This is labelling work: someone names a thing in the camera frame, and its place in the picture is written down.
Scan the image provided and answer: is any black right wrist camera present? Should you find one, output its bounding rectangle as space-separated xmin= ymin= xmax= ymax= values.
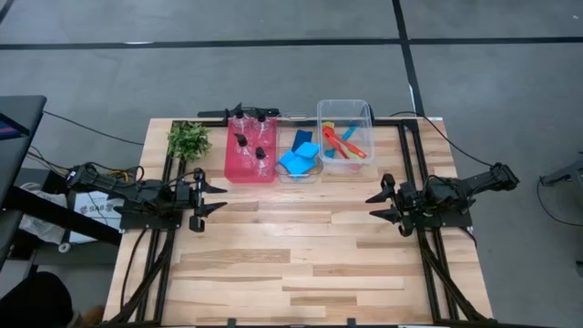
xmin=398 ymin=181 xmax=421 ymax=211

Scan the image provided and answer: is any person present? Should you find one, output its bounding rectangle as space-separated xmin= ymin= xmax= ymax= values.
xmin=0 ymin=271 xmax=107 ymax=328

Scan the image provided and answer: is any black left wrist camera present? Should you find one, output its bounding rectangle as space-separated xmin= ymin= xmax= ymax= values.
xmin=175 ymin=179 xmax=193 ymax=207

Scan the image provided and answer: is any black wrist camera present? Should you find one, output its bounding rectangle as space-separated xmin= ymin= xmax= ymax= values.
xmin=398 ymin=181 xmax=421 ymax=211
xmin=175 ymin=179 xmax=193 ymax=207

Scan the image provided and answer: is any clear soap pump bottle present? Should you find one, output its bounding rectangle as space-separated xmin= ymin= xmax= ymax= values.
xmin=233 ymin=132 xmax=256 ymax=168
xmin=230 ymin=102 xmax=251 ymax=133
xmin=252 ymin=108 xmax=274 ymax=146
xmin=251 ymin=146 xmax=275 ymax=179

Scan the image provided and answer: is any black floor cable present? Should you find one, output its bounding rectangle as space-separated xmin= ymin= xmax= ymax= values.
xmin=43 ymin=110 xmax=146 ymax=148

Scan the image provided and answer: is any thin red dish brush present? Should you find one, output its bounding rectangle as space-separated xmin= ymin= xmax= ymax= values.
xmin=322 ymin=134 xmax=352 ymax=160

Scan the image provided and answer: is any red round-head dish brush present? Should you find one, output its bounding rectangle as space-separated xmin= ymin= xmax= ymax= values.
xmin=322 ymin=126 xmax=369 ymax=160

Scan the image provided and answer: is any dark grey chair base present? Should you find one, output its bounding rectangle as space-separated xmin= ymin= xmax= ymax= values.
xmin=539 ymin=152 xmax=583 ymax=206

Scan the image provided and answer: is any small clear plastic bin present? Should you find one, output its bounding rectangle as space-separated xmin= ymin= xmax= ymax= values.
xmin=275 ymin=111 xmax=325 ymax=185

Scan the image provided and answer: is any black aluminium table frame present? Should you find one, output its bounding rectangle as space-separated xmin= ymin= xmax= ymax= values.
xmin=108 ymin=116 xmax=493 ymax=328

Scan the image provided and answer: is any pink plastic bin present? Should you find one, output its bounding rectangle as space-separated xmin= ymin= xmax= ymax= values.
xmin=221 ymin=116 xmax=279 ymax=184

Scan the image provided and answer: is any white printed cardboard box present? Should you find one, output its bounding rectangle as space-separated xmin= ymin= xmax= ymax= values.
xmin=67 ymin=190 xmax=125 ymax=245

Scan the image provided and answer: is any white plastic bag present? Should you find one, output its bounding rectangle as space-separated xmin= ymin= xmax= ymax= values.
xmin=17 ymin=181 xmax=69 ymax=247

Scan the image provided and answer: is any light blue sponge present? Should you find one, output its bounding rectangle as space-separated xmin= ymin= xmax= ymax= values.
xmin=294 ymin=141 xmax=321 ymax=160
xmin=285 ymin=156 xmax=319 ymax=178

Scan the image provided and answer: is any light blue dish brush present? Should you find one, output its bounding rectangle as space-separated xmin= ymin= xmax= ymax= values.
xmin=323 ymin=123 xmax=361 ymax=159

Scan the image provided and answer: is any green plant in white pot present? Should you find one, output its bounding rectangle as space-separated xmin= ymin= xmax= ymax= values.
xmin=166 ymin=120 xmax=213 ymax=164

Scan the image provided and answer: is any large clear plastic bin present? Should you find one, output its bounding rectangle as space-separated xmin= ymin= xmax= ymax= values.
xmin=316 ymin=98 xmax=377 ymax=170

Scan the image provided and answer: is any blue lit screen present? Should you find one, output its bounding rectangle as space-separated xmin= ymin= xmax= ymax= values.
xmin=0 ymin=111 xmax=23 ymax=141

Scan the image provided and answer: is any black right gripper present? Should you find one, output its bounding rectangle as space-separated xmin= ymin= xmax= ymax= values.
xmin=364 ymin=172 xmax=423 ymax=238

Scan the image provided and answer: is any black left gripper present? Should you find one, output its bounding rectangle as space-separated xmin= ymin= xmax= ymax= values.
xmin=189 ymin=167 xmax=229 ymax=234

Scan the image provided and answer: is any black desk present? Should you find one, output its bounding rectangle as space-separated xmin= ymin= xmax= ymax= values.
xmin=0 ymin=94 xmax=124 ymax=306

